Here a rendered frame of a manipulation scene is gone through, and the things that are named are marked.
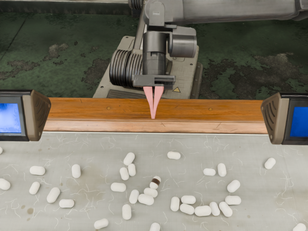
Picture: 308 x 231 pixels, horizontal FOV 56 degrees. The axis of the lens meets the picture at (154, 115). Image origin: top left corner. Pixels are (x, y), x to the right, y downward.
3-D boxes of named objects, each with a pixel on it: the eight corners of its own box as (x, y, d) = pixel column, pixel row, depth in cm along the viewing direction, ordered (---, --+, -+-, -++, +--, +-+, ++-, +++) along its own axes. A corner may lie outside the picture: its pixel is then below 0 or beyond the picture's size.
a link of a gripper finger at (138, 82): (163, 118, 66) (164, 77, 66) (132, 118, 66) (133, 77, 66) (162, 119, 73) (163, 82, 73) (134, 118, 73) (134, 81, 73)
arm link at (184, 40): (146, 10, 74) (149, 0, 65) (191, 13, 75) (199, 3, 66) (145, 57, 75) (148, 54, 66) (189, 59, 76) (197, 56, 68)
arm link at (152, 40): (142, 34, 73) (143, 26, 67) (169, 35, 74) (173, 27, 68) (141, 61, 73) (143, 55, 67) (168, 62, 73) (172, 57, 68)
